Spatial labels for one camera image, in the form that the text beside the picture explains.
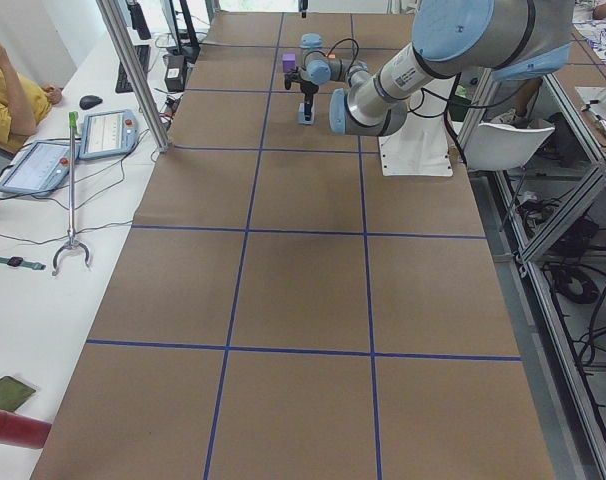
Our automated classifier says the person in yellow shirt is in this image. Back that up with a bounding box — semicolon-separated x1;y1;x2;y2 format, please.
0;43;63;154

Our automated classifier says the purple foam block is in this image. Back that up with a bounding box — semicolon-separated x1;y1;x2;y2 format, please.
282;52;297;74

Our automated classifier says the white plastic chair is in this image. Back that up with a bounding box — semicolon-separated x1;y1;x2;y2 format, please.
464;122;555;171

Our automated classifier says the aluminium frame post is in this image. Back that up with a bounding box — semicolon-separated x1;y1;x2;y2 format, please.
96;0;169;153

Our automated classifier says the black computer mouse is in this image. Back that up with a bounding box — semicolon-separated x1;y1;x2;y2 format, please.
79;95;103;110

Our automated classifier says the silver reacher grabber tool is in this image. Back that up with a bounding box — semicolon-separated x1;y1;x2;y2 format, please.
52;111;91;277

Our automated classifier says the far blue teach pendant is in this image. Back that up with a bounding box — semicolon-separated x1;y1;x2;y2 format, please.
78;109;138;160

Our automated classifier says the light blue foam block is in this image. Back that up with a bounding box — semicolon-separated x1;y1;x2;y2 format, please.
298;103;315;125

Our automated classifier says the black power adapter box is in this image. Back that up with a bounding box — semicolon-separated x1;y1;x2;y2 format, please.
164;55;187;93

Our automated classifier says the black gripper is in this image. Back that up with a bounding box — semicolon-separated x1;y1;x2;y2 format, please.
284;70;319;119

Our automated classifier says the blue teach pendant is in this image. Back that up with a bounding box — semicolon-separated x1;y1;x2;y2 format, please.
78;109;138;160
0;141;73;197

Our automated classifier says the green strap wristwatch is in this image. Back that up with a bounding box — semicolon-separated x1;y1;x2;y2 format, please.
0;256;46;271

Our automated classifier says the near blue teach pendant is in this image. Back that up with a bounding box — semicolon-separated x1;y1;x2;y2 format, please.
0;141;73;197

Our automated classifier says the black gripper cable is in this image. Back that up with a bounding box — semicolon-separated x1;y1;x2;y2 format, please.
326;37;370;71

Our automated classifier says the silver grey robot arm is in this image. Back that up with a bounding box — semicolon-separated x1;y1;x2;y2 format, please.
285;0;574;137

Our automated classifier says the black keyboard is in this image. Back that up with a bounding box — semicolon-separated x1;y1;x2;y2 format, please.
114;43;152;95

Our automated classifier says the red water bottle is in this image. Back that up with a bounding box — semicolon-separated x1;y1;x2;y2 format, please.
0;410;52;449

